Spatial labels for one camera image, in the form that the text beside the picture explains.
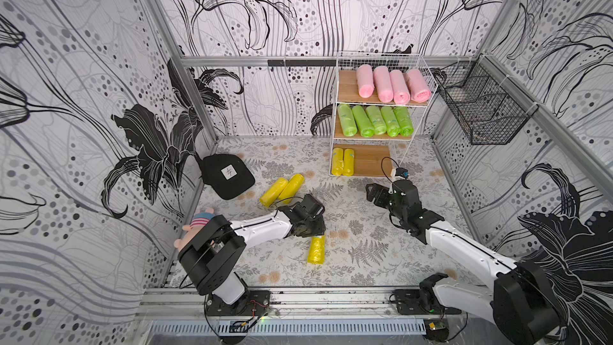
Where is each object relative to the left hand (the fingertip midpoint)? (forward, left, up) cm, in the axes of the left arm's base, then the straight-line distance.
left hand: (322, 233), depth 87 cm
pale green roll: (+33, -19, +28) cm, 47 cm away
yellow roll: (+16, +20, +2) cm, 26 cm away
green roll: (+34, -8, +26) cm, 44 cm away
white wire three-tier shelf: (+40, -27, -2) cm, 49 cm away
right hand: (+14, -19, +12) cm, 27 cm away
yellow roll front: (-7, +2, +3) cm, 8 cm away
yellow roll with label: (+31, -6, +5) cm, 32 cm away
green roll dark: (+31, -14, +27) cm, 43 cm away
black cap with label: (+22, +41, +4) cm, 47 cm away
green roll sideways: (+33, -28, +28) cm, 52 cm away
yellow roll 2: (+19, +13, +1) cm, 23 cm away
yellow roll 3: (+32, -11, +3) cm, 34 cm away
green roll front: (+32, -24, +27) cm, 49 cm away
